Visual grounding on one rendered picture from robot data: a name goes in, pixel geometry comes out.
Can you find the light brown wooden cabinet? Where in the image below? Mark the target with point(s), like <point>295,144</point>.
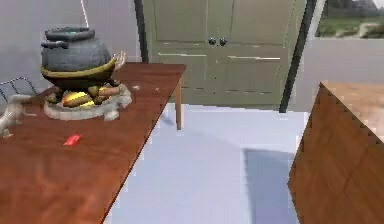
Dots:
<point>340,160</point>

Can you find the red-brown wooden table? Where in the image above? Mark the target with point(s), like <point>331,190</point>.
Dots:
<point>66,180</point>

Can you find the olive green double door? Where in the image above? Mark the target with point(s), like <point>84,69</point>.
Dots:
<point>220,66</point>

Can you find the small red flat piece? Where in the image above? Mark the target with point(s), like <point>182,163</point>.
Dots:
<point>72,140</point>

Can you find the clear glass utensil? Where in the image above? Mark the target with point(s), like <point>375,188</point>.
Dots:
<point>119,58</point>

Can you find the black round door knob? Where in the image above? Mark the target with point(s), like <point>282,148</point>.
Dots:
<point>222,41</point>
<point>212,41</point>

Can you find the window with green view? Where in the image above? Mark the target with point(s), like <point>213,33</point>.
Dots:
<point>350,18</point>

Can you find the grey cauldron on campfire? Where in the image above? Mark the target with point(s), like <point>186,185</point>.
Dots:
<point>78,63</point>

